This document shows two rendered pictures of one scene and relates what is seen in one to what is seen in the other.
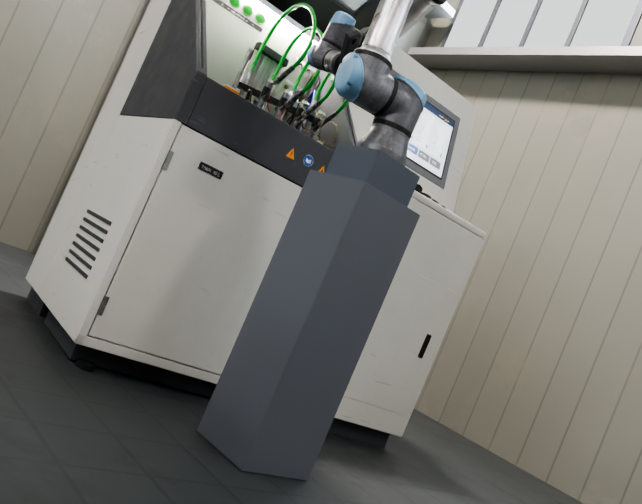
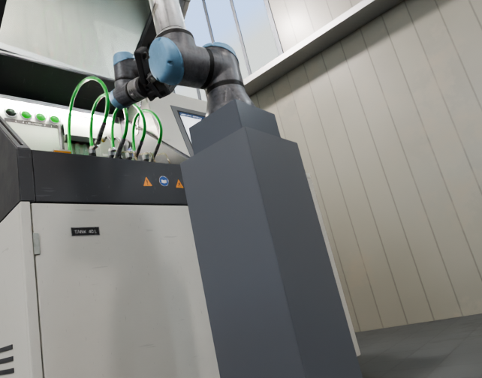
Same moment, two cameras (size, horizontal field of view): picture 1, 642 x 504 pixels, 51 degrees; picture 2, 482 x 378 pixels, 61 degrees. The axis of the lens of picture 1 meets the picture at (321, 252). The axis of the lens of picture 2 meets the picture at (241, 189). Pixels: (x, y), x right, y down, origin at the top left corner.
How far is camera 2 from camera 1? 0.89 m
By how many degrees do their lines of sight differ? 18
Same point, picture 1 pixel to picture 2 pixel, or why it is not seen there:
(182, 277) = (118, 347)
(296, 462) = not seen: outside the picture
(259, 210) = (150, 243)
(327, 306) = (290, 262)
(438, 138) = not seen: hidden behind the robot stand
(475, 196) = not seen: hidden behind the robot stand
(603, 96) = (290, 87)
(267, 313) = (233, 313)
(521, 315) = (338, 232)
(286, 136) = (134, 169)
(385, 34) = (172, 13)
